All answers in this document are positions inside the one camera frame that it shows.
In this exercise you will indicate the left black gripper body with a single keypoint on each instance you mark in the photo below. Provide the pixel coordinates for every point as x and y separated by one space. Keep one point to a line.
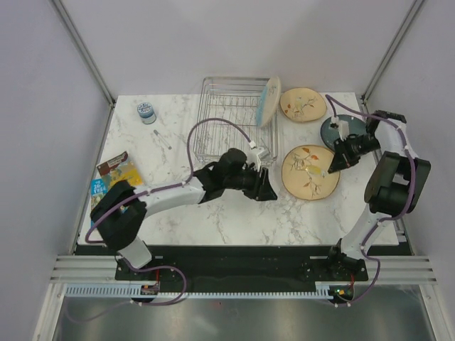
249 179

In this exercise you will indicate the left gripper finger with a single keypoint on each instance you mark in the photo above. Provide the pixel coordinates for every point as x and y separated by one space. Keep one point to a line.
265 186
267 195

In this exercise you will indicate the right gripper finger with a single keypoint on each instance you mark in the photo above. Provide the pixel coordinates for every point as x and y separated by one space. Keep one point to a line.
337 157
338 166

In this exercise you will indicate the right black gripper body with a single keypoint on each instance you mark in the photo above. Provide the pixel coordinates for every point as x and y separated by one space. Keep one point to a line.
355 148

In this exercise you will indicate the cream plate with yellow bird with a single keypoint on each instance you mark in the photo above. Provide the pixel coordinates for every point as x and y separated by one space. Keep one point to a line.
305 172

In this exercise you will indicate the blue and cream plate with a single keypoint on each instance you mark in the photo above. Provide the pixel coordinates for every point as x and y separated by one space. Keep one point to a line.
268 101

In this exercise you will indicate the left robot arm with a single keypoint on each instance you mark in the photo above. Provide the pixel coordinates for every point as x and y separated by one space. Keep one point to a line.
118 216

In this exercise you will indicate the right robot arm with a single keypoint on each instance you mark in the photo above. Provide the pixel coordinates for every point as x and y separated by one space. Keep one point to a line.
392 191

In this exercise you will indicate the dark teal plate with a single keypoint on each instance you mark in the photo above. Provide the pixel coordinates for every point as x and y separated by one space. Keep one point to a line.
329 135

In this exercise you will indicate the cream plate with blue bird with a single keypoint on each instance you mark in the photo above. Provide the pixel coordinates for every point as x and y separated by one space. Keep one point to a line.
302 104

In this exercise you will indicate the white pen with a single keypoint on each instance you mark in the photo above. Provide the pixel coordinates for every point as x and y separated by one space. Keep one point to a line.
162 140

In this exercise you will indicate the small blue-lidded jar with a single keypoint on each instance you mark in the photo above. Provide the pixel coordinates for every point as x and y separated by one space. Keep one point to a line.
146 112

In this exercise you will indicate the brown and yellow book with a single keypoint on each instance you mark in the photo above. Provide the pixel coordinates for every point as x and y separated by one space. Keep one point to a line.
118 168

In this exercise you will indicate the blue paperback book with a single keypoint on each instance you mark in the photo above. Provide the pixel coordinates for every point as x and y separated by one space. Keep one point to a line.
98 191

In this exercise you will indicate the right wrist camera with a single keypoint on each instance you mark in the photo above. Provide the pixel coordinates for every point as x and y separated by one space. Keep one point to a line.
342 127

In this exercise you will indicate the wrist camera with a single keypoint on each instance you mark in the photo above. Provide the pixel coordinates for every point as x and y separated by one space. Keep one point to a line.
261 156
342 127

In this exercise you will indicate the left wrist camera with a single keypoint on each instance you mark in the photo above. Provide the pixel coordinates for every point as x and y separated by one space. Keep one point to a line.
261 156

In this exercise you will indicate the metal wire dish rack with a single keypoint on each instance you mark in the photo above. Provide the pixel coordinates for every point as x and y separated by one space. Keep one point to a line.
232 99

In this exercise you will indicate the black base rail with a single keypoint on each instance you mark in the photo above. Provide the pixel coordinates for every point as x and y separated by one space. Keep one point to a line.
240 269

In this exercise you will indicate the white cable duct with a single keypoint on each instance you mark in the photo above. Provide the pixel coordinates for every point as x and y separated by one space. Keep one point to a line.
110 290

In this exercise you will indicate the aluminium frame profile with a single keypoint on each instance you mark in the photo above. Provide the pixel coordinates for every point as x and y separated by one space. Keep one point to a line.
83 50

